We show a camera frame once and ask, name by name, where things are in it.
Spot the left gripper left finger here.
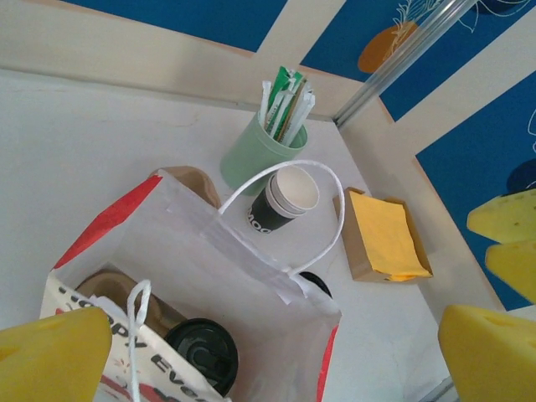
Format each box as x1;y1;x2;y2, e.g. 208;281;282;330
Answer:
0;307;113;402

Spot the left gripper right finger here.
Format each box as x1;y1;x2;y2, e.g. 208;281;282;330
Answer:
438;304;536;402

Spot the yellow napkin stack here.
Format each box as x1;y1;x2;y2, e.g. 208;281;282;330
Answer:
349;190;432;282

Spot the black plastic cup lid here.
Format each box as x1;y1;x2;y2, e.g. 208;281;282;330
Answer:
163;317;240;398

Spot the stack of yellow napkins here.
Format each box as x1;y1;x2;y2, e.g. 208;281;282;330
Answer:
332;187;435;286

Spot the red white paper gift bag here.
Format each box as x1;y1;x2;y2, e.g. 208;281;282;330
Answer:
39;158;347;402

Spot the black cup lid stack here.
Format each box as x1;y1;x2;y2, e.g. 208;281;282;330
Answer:
297;271;335;301

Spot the white wrapped straw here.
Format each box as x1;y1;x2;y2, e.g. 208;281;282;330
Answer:
291;90;317;147
258;80;274;126
284;81;313;146

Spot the black paper cup stack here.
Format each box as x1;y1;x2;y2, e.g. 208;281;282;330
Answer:
245;165;322;236

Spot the green cylindrical holder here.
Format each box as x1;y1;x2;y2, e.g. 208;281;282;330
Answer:
219;111;310;198

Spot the aluminium table edge rail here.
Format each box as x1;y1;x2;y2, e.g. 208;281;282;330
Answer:
418;372;460;402

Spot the aluminium frame post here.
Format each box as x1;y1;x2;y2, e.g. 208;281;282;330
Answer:
334;0;481;126

